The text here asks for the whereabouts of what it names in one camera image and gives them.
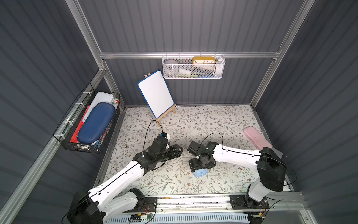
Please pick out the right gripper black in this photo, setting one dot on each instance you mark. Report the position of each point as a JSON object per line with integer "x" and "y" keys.
{"x": 200, "y": 165}

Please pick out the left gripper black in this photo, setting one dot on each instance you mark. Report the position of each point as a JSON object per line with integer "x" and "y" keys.
{"x": 170, "y": 151}

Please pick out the light blue alarm clock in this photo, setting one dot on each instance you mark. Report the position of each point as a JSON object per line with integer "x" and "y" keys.
{"x": 200, "y": 173}

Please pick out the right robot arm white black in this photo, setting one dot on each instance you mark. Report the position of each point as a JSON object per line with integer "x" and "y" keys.
{"x": 265, "y": 162}

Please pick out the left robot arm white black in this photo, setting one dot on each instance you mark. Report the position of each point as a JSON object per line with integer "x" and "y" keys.
{"x": 102, "y": 203}

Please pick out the small wooden easel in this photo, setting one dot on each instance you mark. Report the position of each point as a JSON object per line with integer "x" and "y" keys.
{"x": 166, "y": 113}

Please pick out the pink rectangular case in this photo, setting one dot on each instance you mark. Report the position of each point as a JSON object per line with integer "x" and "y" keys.
{"x": 256, "y": 138}

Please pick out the dark blue oval case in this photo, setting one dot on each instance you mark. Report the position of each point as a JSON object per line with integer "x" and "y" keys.
{"x": 96, "y": 123}

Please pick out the white plastic box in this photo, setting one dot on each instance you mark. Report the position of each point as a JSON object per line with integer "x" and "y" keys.
{"x": 99, "y": 98}

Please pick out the red folder in basket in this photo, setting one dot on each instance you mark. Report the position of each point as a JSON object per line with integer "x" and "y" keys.
{"x": 75, "y": 134}

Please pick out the tape roll in basket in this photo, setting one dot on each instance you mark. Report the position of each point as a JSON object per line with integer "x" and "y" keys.
{"x": 170, "y": 68}

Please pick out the yellow clock in basket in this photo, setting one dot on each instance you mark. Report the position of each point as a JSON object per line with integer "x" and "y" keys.
{"x": 204, "y": 60}

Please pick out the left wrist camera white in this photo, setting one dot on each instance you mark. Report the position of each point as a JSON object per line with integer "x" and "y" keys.
{"x": 165, "y": 135}

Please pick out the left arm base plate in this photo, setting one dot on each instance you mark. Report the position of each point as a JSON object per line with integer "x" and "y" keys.
{"x": 147, "y": 204}

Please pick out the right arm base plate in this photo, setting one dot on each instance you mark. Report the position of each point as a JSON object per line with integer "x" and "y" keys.
{"x": 241, "y": 202}

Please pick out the white board blue frame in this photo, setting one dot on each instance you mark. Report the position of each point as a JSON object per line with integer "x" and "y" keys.
{"x": 155, "y": 93}

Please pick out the black wire side basket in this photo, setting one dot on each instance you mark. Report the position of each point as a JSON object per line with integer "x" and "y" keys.
{"x": 68, "y": 125}

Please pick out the white wire wall basket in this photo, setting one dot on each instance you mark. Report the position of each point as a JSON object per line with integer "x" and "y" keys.
{"x": 188, "y": 70}

